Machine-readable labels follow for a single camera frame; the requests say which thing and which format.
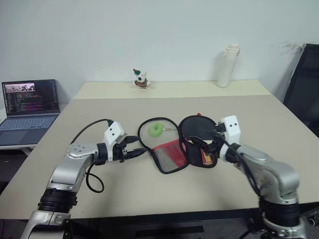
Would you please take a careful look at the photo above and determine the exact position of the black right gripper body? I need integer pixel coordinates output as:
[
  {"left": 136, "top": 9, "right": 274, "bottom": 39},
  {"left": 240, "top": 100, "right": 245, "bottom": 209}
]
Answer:
[{"left": 207, "top": 135, "right": 226, "bottom": 157}]

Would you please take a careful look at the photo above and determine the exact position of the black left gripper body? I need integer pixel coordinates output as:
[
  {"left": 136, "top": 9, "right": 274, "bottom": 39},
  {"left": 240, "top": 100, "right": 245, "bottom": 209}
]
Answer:
[{"left": 113, "top": 135, "right": 130, "bottom": 164}]

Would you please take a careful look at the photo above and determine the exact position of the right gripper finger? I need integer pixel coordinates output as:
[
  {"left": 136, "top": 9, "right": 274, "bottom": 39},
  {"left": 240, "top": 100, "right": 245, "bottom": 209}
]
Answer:
[
  {"left": 190, "top": 136, "right": 213, "bottom": 148},
  {"left": 195, "top": 142, "right": 212, "bottom": 156}
]

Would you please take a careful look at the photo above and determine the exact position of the black red paddle case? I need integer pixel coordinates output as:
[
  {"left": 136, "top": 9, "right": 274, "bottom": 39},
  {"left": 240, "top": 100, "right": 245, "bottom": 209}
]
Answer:
[{"left": 138, "top": 113, "right": 218, "bottom": 175}]

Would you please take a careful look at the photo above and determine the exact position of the plush dog with Christmas hat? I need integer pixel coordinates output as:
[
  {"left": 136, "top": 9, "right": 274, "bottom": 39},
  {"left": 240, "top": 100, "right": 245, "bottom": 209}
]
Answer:
[{"left": 132, "top": 68, "right": 153, "bottom": 91}]

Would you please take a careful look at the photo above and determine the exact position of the white cylindrical bottle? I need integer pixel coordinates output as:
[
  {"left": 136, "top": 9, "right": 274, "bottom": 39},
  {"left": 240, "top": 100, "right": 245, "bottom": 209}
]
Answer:
[{"left": 216, "top": 43, "right": 241, "bottom": 88}]

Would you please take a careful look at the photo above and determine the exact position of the open grey laptop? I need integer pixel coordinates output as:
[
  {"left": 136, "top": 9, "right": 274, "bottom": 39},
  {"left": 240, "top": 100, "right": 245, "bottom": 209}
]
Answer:
[{"left": 0, "top": 79, "right": 61, "bottom": 146}]

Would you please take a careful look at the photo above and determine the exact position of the black office chair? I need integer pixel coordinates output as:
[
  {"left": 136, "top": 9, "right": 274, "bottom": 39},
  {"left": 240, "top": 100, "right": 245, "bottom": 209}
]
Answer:
[{"left": 283, "top": 43, "right": 319, "bottom": 138}]

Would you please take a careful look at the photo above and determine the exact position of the green foam ring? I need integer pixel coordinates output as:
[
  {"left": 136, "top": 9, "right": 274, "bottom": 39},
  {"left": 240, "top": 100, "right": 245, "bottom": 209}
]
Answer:
[{"left": 149, "top": 122, "right": 164, "bottom": 138}]

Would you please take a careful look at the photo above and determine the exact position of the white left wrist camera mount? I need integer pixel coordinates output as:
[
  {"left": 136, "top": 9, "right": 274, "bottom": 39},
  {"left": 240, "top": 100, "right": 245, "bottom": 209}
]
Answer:
[{"left": 103, "top": 121, "right": 125, "bottom": 150}]

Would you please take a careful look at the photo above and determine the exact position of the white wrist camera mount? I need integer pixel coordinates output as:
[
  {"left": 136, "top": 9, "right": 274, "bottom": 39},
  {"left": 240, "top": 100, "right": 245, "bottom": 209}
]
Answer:
[
  {"left": 218, "top": 115, "right": 242, "bottom": 145},
  {"left": 103, "top": 121, "right": 125, "bottom": 150}
]

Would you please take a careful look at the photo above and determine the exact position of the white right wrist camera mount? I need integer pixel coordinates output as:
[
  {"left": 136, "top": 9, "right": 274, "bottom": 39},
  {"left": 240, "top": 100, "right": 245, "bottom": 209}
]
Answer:
[{"left": 218, "top": 115, "right": 242, "bottom": 145}]

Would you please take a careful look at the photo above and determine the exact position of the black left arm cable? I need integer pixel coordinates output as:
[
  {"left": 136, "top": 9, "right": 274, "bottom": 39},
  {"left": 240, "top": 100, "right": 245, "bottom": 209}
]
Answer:
[{"left": 69, "top": 119, "right": 116, "bottom": 193}]

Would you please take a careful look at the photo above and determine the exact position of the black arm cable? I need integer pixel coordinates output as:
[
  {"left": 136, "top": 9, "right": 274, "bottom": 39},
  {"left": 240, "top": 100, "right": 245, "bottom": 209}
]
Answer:
[
  {"left": 69, "top": 119, "right": 116, "bottom": 193},
  {"left": 206, "top": 121, "right": 262, "bottom": 199}
]

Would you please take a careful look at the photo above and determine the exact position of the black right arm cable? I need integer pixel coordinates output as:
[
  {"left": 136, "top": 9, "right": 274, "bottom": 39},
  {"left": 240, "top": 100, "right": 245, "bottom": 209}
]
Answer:
[{"left": 206, "top": 121, "right": 262, "bottom": 199}]

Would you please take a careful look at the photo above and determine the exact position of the black table frame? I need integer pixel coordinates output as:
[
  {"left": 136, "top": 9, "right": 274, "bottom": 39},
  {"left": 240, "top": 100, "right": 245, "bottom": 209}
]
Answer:
[{"left": 67, "top": 208, "right": 265, "bottom": 239}]

